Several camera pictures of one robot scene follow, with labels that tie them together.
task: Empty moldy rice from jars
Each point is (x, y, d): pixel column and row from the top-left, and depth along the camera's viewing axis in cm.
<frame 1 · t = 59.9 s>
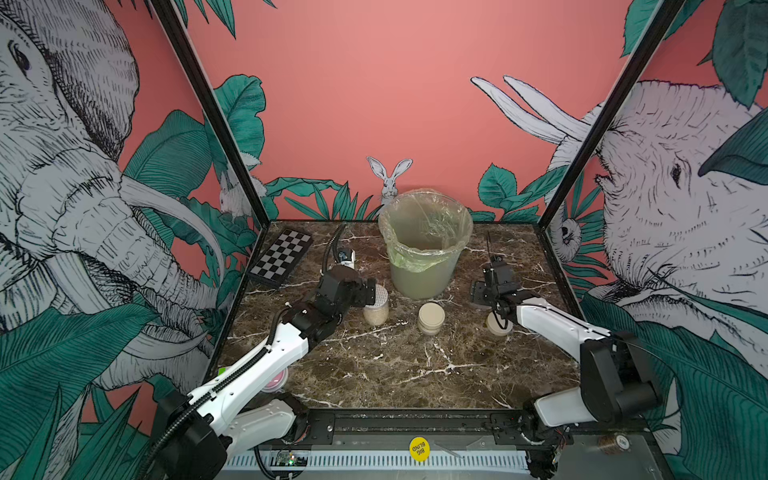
left hand: (361, 275, 79), fingers open
right hand: (481, 283, 93), fingers open
white bin with green bag: (424, 232, 102), point 14 cm above the table
jar with patterned lid: (377, 314, 93), point 4 cm above the table
beige jar lid: (498, 332, 92), on the table
black white checkerboard: (277, 262, 106), point 4 cm above the table

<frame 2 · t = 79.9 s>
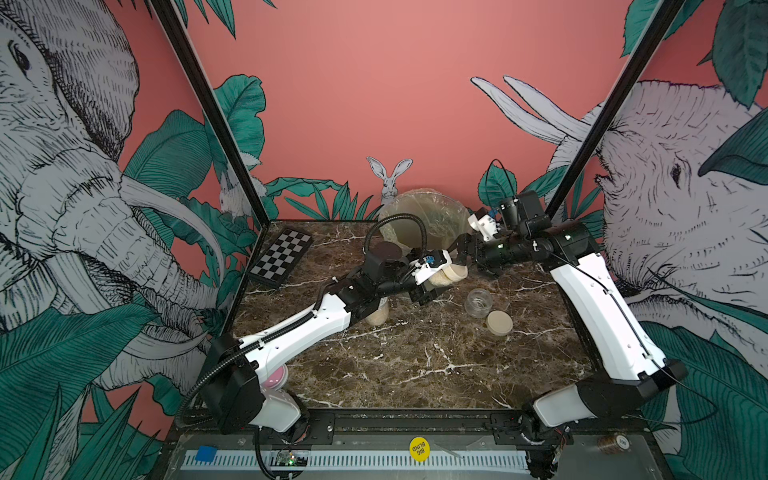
left hand: (446, 265, 70), fingers open
right hand: (449, 258, 66), fingers open
the named things where they were.

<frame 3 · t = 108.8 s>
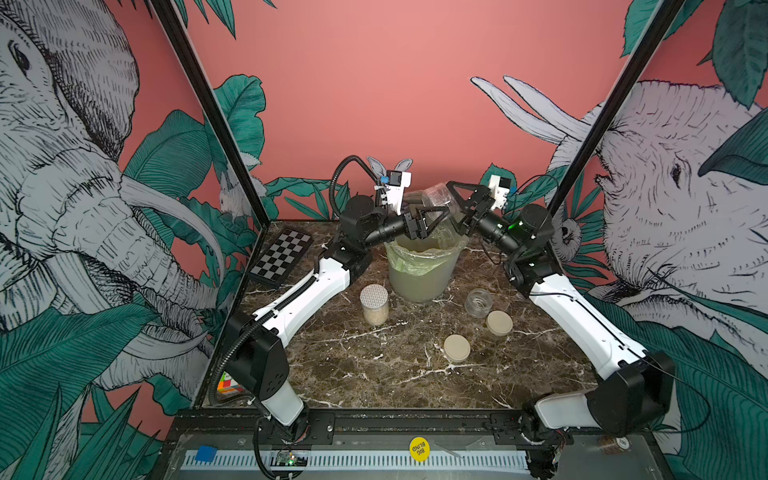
left hand: (443, 204, 64), fingers open
right hand: (444, 193, 63), fingers open
the named things where they were.

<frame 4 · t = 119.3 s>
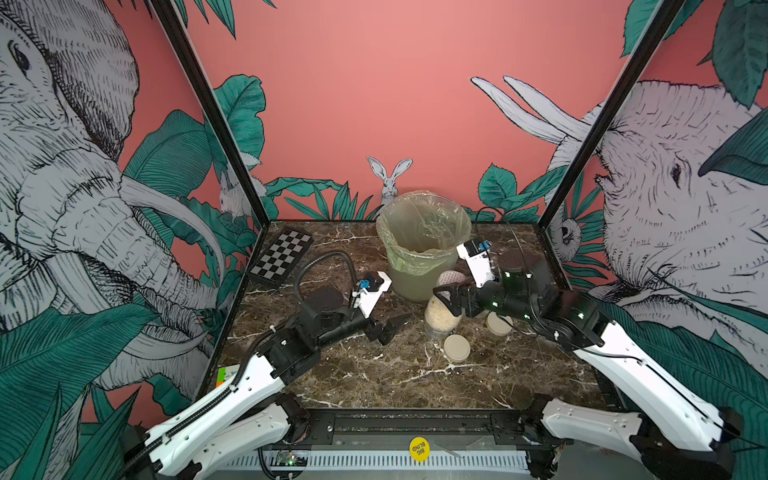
left hand: (400, 298, 65), fingers open
right hand: (444, 281, 63), fingers open
jar with patterned lid: (440, 320, 67), point 27 cm above the table
the other named things where they were.

